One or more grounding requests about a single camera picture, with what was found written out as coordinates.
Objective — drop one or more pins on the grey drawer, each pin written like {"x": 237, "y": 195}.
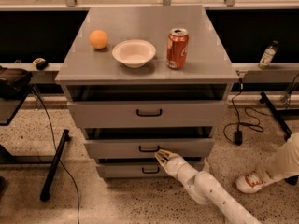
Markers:
{"x": 148, "y": 106}
{"x": 142, "y": 143}
{"x": 129, "y": 168}

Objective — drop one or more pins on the grey top drawer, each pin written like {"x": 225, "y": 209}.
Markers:
{"x": 148, "y": 106}

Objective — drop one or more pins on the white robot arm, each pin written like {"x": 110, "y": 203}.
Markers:
{"x": 204, "y": 188}

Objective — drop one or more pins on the clear plastic bottle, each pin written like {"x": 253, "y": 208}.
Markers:
{"x": 268, "y": 55}

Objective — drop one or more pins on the black stand leg right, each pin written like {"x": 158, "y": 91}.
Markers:
{"x": 281, "y": 115}

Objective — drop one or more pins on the grey drawer cabinet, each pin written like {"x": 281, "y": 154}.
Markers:
{"x": 206, "y": 63}

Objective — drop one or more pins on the black bag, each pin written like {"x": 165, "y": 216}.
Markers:
{"x": 13, "y": 82}

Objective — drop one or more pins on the white red sneaker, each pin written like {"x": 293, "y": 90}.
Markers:
{"x": 249, "y": 183}

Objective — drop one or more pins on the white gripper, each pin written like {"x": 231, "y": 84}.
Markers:
{"x": 175, "y": 166}

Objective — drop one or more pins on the white paper bowl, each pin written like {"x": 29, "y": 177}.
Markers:
{"x": 134, "y": 53}

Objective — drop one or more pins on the black table stand left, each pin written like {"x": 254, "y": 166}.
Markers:
{"x": 8, "y": 110}

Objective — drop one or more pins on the orange fruit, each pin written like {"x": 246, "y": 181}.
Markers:
{"x": 98, "y": 39}

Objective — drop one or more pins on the grey bottom drawer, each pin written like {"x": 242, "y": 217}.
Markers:
{"x": 129, "y": 168}

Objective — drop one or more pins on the red soda can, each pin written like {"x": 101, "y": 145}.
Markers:
{"x": 177, "y": 46}

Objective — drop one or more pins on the yellow tape measure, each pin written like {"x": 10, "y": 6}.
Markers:
{"x": 40, "y": 63}

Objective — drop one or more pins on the beige trouser leg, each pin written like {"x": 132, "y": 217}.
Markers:
{"x": 284, "y": 163}

